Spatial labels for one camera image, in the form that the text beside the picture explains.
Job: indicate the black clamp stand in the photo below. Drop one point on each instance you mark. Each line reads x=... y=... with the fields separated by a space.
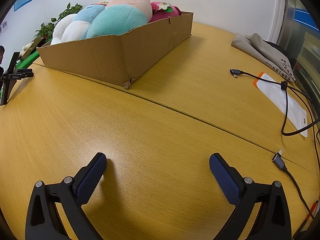
x=15 y=76

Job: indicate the teal and pink plush toy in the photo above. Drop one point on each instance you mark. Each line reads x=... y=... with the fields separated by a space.
x=117 y=17

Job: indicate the green tube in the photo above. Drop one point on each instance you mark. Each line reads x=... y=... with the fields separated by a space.
x=28 y=57

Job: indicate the blue cat plush toy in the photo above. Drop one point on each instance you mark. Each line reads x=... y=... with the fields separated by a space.
x=87 y=15

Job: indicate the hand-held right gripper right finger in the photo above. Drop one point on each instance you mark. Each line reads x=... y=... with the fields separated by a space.
x=225 y=177

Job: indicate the grey cloth bag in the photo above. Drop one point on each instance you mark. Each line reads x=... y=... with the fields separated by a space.
x=257 y=45

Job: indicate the cardboard box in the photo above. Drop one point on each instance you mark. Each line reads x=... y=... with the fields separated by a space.
x=100 y=60

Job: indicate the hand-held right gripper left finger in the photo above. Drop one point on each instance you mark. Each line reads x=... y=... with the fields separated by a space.
x=91 y=177

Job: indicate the blue banner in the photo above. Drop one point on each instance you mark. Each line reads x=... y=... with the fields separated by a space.
x=306 y=17

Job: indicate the green potted plant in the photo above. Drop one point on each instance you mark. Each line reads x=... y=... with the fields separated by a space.
x=46 y=30

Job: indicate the white pouch with orange edge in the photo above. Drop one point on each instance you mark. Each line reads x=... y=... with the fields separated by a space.
x=275 y=92

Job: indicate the white plush toy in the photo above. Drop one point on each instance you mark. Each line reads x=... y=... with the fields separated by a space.
x=59 y=28

